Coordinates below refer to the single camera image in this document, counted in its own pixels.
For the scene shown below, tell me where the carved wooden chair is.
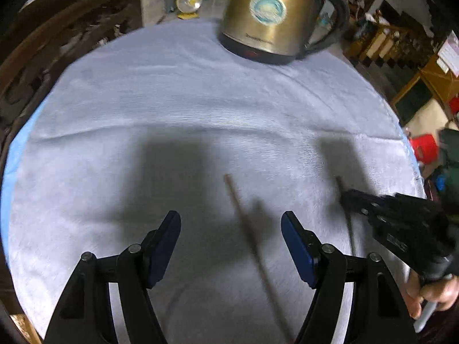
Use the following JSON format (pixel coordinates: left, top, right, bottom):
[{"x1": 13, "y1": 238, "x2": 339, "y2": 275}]
[{"x1": 0, "y1": 0, "x2": 145, "y2": 316}]

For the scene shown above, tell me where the red plastic stool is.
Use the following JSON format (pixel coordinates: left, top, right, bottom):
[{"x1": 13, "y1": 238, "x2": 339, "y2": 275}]
[{"x1": 409, "y1": 134, "x2": 442, "y2": 164}]

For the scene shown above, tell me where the person's right hand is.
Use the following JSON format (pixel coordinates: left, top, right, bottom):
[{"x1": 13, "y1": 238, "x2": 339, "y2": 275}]
[{"x1": 405, "y1": 270, "x2": 459, "y2": 319}]

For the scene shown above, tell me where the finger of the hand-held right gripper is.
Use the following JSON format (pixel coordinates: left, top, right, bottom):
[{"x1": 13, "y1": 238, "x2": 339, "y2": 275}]
[{"x1": 339, "y1": 189, "x2": 387, "y2": 223}]

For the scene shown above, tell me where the wooden cabinet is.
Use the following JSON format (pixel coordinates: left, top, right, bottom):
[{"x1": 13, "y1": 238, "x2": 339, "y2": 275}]
[{"x1": 390, "y1": 53, "x2": 459, "y2": 124}]

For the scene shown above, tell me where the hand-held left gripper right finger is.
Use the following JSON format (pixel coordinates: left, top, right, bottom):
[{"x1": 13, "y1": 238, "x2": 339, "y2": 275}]
[{"x1": 281, "y1": 211, "x2": 418, "y2": 344}]

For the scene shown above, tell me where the single brown wooden chopstick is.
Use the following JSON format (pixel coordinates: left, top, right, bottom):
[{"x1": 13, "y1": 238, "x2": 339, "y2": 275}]
[
  {"x1": 335, "y1": 175, "x2": 358, "y2": 256},
  {"x1": 223, "y1": 174, "x2": 293, "y2": 343}
]

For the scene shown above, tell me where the golden electric kettle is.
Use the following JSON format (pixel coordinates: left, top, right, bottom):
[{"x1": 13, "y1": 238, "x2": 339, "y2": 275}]
[{"x1": 219, "y1": 0, "x2": 351, "y2": 66}]

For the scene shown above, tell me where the grey-blue tablecloth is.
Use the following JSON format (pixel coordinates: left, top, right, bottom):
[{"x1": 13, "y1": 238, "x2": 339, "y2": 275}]
[{"x1": 0, "y1": 17, "x2": 428, "y2": 344}]

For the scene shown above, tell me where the wall calendar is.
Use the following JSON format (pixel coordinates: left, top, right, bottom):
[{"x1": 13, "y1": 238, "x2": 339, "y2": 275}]
[{"x1": 437, "y1": 30, "x2": 459, "y2": 78}]

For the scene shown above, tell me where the person's right forearm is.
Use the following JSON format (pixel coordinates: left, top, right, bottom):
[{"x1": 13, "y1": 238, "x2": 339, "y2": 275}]
[{"x1": 418, "y1": 306, "x2": 459, "y2": 344}]

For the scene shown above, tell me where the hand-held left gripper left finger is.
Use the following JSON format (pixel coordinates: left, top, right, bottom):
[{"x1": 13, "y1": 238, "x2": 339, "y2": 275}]
[{"x1": 43, "y1": 211, "x2": 182, "y2": 344}]

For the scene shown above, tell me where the cardboard box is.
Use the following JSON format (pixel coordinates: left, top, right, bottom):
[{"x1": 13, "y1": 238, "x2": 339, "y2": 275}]
[{"x1": 9, "y1": 313, "x2": 41, "y2": 344}]

